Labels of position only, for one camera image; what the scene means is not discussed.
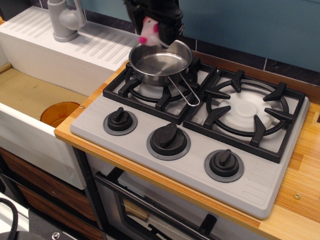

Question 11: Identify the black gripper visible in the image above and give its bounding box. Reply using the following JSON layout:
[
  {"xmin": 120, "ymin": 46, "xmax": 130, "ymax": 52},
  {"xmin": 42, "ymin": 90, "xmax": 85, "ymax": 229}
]
[{"xmin": 123, "ymin": 0, "xmax": 183, "ymax": 46}]

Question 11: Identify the pink stuffed pig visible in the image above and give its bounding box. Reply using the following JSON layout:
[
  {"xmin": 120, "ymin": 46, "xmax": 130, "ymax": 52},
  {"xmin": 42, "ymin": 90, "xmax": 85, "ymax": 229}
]
[{"xmin": 138, "ymin": 16, "xmax": 170, "ymax": 48}]

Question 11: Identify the stainless steel pan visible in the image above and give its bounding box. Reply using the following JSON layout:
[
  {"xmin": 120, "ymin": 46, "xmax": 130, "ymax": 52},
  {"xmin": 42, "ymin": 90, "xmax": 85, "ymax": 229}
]
[{"xmin": 128, "ymin": 40, "xmax": 200, "ymax": 107}]

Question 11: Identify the black left stove knob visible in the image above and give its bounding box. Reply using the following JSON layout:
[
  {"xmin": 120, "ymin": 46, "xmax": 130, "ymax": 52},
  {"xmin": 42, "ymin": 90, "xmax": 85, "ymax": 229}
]
[{"xmin": 103, "ymin": 107, "xmax": 138, "ymax": 136}]

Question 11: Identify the black stove knob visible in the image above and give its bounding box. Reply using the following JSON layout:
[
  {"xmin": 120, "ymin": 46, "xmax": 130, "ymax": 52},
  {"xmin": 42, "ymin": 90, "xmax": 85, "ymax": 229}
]
[
  {"xmin": 103, "ymin": 107, "xmax": 138, "ymax": 136},
  {"xmin": 204, "ymin": 149, "xmax": 245, "ymax": 183},
  {"xmin": 146, "ymin": 123, "xmax": 191, "ymax": 161}
]

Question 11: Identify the black middle stove knob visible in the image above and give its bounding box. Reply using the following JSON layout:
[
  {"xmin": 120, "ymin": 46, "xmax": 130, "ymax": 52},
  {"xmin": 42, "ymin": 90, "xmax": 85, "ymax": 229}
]
[{"xmin": 146, "ymin": 123, "xmax": 191, "ymax": 161}]

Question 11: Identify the grey toy stove top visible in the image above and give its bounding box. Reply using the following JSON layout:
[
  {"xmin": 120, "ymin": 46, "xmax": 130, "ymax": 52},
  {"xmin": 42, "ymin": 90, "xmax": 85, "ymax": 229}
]
[{"xmin": 69, "ymin": 46, "xmax": 311, "ymax": 220}]

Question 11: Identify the black right stove knob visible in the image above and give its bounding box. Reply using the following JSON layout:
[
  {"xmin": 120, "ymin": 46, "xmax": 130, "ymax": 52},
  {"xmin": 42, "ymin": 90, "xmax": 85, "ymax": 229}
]
[{"xmin": 204, "ymin": 149, "xmax": 245, "ymax": 183}]

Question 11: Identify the black left burner grate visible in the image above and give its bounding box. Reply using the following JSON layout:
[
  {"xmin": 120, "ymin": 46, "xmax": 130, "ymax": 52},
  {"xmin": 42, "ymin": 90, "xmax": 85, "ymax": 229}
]
[{"xmin": 103, "ymin": 56, "xmax": 217, "ymax": 124}]

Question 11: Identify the black burner grate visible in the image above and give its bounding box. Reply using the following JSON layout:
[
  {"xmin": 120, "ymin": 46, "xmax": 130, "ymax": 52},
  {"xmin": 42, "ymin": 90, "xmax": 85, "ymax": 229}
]
[
  {"xmin": 183, "ymin": 69, "xmax": 307, "ymax": 163},
  {"xmin": 103, "ymin": 56, "xmax": 217, "ymax": 124}
]

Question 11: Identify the grey toy faucet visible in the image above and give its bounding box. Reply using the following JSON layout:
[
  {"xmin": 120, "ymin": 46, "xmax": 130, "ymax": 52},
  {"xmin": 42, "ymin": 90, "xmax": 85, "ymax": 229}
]
[{"xmin": 47, "ymin": 0, "xmax": 86, "ymax": 43}]

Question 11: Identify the white sink unit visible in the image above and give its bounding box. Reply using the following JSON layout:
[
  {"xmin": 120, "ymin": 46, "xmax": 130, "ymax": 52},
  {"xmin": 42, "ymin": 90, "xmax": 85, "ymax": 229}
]
[{"xmin": 0, "ymin": 6, "xmax": 138, "ymax": 190}]

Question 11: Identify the black right burner grate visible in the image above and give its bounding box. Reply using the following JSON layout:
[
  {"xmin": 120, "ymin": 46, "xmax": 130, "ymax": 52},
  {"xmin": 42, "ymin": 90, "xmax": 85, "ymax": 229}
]
[{"xmin": 183, "ymin": 69, "xmax": 307, "ymax": 163}]

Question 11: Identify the orange plastic bowl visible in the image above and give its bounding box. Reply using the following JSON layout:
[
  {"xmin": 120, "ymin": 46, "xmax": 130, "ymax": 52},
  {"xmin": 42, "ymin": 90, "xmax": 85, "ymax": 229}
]
[{"xmin": 40, "ymin": 101, "xmax": 80, "ymax": 128}]

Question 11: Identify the white oven door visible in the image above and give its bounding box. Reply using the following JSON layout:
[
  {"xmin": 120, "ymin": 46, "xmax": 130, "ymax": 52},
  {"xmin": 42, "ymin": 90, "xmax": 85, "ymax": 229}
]
[{"xmin": 87, "ymin": 154, "xmax": 264, "ymax": 240}]

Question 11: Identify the wooden drawer front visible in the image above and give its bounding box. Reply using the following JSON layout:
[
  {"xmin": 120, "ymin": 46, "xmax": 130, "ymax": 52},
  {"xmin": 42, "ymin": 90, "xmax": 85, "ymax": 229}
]
[{"xmin": 0, "ymin": 148, "xmax": 106, "ymax": 240}]

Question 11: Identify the black oven door handle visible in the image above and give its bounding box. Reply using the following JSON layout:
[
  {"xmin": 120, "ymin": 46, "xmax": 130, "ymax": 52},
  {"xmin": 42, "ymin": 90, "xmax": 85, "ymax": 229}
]
[{"xmin": 94, "ymin": 167, "xmax": 217, "ymax": 240}]

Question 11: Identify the black braided cable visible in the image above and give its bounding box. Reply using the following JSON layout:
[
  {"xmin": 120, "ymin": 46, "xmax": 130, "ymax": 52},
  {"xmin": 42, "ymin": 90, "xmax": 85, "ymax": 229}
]
[{"xmin": 0, "ymin": 197, "xmax": 20, "ymax": 240}]

